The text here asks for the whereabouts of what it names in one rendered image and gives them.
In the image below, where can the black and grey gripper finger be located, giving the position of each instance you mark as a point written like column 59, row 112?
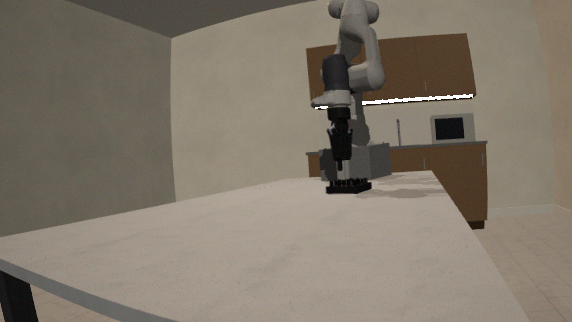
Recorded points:
column 337, row 148
column 347, row 145

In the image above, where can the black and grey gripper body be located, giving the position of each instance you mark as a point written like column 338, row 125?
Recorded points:
column 339, row 116

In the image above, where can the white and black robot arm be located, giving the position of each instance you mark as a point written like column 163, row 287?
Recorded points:
column 368, row 76

